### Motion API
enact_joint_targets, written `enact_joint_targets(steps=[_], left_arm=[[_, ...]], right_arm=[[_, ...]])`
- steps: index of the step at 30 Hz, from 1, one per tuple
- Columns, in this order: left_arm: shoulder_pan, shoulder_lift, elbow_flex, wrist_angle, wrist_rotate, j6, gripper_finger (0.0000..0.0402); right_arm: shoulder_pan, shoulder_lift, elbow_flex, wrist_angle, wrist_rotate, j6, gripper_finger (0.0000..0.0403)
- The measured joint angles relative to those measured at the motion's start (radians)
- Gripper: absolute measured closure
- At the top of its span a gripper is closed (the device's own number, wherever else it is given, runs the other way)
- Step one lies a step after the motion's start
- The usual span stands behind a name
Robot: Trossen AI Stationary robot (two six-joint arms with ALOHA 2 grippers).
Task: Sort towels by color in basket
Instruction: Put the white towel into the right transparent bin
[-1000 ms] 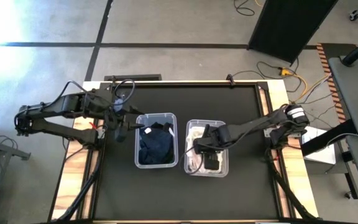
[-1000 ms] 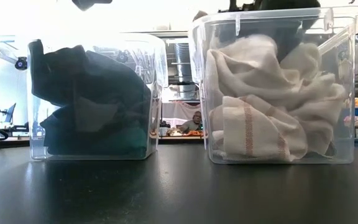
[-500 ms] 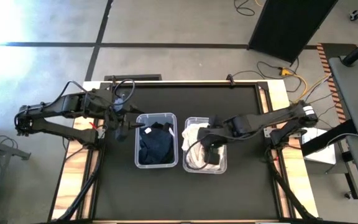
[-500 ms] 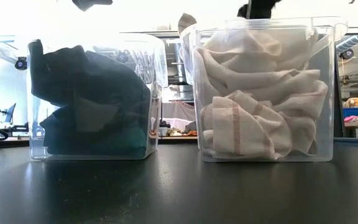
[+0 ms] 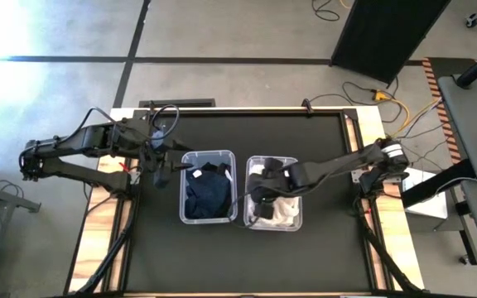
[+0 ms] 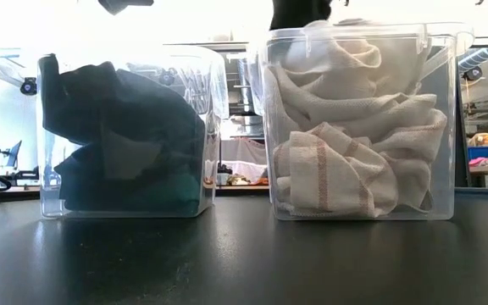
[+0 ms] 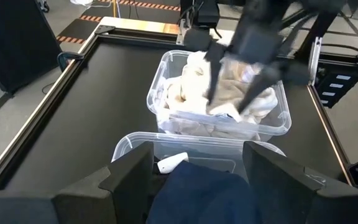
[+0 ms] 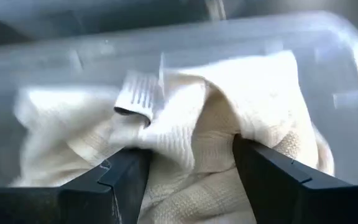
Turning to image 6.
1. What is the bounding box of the yellow cloth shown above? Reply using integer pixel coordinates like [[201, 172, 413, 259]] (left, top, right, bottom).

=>
[[468, 132, 488, 148]]

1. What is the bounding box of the dark green towel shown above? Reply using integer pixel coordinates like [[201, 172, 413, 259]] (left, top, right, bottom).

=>
[[141, 167, 205, 213]]

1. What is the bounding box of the tilted dark monitor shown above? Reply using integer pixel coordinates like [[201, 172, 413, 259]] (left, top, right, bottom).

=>
[[4, 139, 24, 170]]

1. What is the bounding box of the black towel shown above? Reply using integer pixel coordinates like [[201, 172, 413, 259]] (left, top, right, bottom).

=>
[[39, 53, 207, 179]]

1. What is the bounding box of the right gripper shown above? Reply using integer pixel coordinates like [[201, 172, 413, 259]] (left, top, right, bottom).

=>
[[269, 0, 334, 31]]

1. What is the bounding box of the metal shelf rack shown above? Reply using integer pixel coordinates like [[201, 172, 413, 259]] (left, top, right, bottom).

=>
[[225, 42, 266, 141]]

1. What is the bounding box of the blue storage crate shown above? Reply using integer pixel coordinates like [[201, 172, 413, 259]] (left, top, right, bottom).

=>
[[467, 146, 488, 161]]

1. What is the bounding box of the hanging white cloth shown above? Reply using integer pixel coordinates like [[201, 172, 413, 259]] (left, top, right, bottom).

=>
[[220, 137, 269, 181]]

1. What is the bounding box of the clear plastic bin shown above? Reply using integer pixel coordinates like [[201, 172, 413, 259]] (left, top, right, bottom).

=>
[[246, 20, 476, 222], [36, 44, 230, 220]]

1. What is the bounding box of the black round knob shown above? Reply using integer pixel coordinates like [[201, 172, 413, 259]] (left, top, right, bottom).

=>
[[19, 77, 38, 97], [463, 65, 484, 82]]

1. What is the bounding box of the silver flexible duct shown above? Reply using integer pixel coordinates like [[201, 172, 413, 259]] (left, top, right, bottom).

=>
[[457, 47, 488, 71]]

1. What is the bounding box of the white red-striped towel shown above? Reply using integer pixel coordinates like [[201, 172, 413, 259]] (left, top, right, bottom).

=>
[[273, 121, 400, 218]]

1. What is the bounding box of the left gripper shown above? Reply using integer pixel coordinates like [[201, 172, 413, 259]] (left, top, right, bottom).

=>
[[97, 0, 155, 16]]

